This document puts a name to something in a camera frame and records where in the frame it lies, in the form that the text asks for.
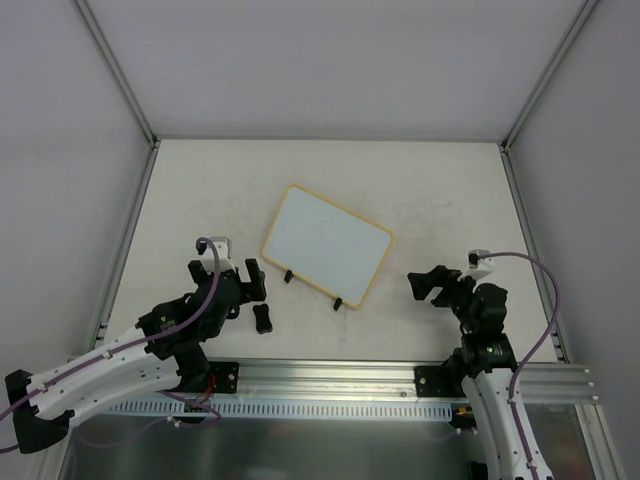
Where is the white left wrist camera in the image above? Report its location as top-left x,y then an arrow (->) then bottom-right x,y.
196,236 -> 235,273

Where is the black object bottom edge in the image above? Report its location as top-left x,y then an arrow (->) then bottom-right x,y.
467,461 -> 489,480

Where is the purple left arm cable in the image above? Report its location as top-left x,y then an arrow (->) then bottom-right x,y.
0,236 -> 224,451

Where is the black whiteboard eraser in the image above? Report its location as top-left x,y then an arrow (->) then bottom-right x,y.
252,303 -> 273,334

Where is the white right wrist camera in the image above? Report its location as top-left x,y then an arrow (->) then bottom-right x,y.
459,249 -> 495,281

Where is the aluminium mounting rail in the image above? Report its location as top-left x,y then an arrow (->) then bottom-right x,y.
64,355 -> 601,404

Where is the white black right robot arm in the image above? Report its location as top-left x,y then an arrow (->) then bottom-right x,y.
407,265 -> 554,479

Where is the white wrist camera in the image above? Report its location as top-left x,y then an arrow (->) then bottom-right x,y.
459,249 -> 495,281
196,236 -> 235,273

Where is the yellow framed whiteboard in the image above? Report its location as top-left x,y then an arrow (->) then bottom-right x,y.
262,184 -> 394,309

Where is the white slotted cable duct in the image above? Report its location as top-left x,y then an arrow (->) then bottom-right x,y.
108,396 -> 453,423

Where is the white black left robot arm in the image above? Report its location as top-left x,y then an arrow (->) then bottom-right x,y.
5,259 -> 267,454

